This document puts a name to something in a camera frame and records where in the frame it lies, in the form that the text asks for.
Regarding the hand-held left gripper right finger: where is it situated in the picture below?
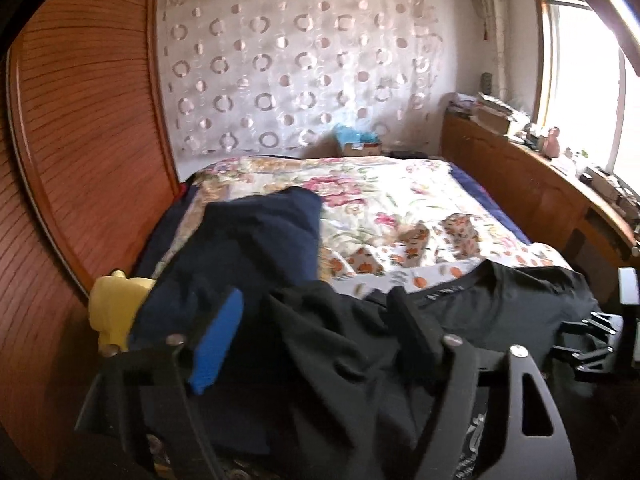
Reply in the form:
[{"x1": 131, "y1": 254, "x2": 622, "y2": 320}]
[{"x1": 387, "y1": 286, "x2": 578, "y2": 480}]

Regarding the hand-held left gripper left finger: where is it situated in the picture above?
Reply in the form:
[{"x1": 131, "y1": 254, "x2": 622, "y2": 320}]
[{"x1": 75, "y1": 285, "x2": 246, "y2": 480}]

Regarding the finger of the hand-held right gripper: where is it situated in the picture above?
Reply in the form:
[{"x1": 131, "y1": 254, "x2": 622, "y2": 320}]
[
  {"x1": 560, "y1": 311, "x2": 623, "y2": 340},
  {"x1": 552, "y1": 340, "x2": 623, "y2": 382}
]

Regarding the black garment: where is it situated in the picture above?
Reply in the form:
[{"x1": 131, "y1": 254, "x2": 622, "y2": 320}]
[{"x1": 265, "y1": 260, "x2": 603, "y2": 480}]

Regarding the clutter of small windowsill things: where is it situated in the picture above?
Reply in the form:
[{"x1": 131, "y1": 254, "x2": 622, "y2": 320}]
[{"x1": 562, "y1": 147, "x2": 640, "y2": 223}]

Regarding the navy blue folded garment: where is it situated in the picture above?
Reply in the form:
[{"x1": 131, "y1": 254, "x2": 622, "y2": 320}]
[{"x1": 131, "y1": 186, "x2": 323, "y2": 456}]

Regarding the yellow cloth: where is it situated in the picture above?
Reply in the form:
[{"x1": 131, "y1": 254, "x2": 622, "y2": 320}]
[{"x1": 89, "y1": 270, "x2": 156, "y2": 356}]

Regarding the wooden bedside cabinet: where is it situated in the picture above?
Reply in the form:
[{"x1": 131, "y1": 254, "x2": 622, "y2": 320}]
[{"x1": 441, "y1": 105, "x2": 640, "y2": 306}]

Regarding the floral quilt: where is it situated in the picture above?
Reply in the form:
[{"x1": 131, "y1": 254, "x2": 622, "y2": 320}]
[{"x1": 180, "y1": 156, "x2": 531, "y2": 281}]

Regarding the dark blue bed sheet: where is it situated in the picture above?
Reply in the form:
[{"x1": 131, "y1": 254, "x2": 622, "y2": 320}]
[{"x1": 450, "y1": 162, "x2": 532, "y2": 246}]

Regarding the small cardboard box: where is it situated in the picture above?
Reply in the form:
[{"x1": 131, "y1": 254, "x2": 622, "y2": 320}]
[{"x1": 342, "y1": 141, "x2": 383, "y2": 157}]

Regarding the window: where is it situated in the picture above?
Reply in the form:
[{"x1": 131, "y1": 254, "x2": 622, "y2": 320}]
[{"x1": 532, "y1": 0, "x2": 640, "y2": 196}]

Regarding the pile of books and papers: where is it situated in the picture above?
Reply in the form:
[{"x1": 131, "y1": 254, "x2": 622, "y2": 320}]
[{"x1": 446, "y1": 91, "x2": 531, "y2": 136}]

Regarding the blue plastic bag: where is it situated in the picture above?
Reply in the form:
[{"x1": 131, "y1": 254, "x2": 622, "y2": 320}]
[{"x1": 332, "y1": 122, "x2": 378, "y2": 145}]

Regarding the wooden headboard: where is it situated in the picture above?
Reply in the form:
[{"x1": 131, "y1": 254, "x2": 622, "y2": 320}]
[{"x1": 0, "y1": 0, "x2": 182, "y2": 480}]

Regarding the circle patterned wall curtain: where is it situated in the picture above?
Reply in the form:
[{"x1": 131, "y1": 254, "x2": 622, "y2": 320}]
[{"x1": 159, "y1": 0, "x2": 446, "y2": 157}]

